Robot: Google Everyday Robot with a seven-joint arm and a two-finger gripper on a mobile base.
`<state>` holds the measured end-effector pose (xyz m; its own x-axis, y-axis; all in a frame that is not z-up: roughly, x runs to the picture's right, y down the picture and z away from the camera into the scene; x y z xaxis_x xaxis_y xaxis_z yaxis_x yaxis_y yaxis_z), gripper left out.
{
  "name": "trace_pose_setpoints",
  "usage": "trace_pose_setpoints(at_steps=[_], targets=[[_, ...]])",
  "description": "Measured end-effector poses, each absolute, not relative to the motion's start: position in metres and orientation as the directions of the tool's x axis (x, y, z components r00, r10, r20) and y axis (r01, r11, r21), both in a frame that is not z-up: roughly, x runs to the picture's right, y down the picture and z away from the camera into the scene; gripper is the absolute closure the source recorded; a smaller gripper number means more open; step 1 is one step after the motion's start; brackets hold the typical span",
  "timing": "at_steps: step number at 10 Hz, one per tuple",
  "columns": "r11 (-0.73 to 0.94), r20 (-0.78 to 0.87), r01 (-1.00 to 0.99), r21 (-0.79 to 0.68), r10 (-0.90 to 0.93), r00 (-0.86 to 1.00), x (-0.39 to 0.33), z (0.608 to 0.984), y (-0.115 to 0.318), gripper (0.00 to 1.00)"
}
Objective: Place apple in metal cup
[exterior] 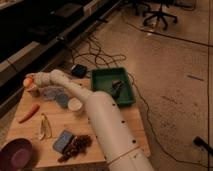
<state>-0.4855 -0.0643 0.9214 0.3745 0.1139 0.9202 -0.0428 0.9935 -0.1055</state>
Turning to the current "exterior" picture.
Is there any green plastic tray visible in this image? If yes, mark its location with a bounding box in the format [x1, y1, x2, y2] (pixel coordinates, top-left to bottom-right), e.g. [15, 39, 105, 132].
[91, 67, 135, 106]

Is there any black object at right edge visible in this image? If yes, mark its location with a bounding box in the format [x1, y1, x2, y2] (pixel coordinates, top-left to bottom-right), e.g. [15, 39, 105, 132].
[193, 136, 213, 156]

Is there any orange carrot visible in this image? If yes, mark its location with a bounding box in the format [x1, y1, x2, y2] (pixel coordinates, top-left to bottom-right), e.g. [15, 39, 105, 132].
[18, 104, 40, 124]

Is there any dark object in tray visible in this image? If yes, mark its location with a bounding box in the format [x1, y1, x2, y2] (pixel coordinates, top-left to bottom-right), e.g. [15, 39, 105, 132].
[112, 80, 124, 99]

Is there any purple bowl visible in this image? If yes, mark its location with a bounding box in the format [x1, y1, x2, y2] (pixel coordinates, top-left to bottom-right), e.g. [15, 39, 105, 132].
[0, 138, 33, 171]

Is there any blue sponge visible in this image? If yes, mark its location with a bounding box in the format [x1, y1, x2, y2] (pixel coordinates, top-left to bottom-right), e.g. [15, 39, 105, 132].
[53, 130, 74, 153]

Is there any black office chair base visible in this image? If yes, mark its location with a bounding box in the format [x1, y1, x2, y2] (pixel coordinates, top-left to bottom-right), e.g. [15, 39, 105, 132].
[143, 8, 178, 30]

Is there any bunch of dark grapes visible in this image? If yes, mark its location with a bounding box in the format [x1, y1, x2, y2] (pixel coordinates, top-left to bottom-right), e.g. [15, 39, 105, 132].
[58, 135, 92, 163]

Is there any black cable on floor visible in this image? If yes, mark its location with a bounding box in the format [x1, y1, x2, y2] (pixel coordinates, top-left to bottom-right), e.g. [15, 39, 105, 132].
[68, 33, 209, 168]

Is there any orange apple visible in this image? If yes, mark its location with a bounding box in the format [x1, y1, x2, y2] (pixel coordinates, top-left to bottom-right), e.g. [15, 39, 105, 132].
[23, 78, 33, 87]

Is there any wooden board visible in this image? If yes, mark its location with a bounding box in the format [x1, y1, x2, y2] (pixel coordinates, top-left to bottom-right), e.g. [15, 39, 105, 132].
[5, 77, 152, 169]

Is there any black power adapter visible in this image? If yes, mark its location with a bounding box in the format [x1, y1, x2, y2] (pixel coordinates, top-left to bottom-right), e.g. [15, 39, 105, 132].
[71, 64, 87, 78]

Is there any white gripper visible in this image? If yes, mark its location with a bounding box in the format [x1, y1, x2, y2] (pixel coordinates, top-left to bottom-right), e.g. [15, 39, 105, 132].
[26, 72, 51, 87]

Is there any blue grey cloth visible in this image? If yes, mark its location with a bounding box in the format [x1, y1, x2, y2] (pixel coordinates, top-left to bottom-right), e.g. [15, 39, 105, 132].
[41, 86, 70, 108]

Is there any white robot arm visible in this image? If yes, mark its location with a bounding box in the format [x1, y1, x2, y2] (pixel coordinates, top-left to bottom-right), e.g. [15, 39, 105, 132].
[26, 69, 154, 171]

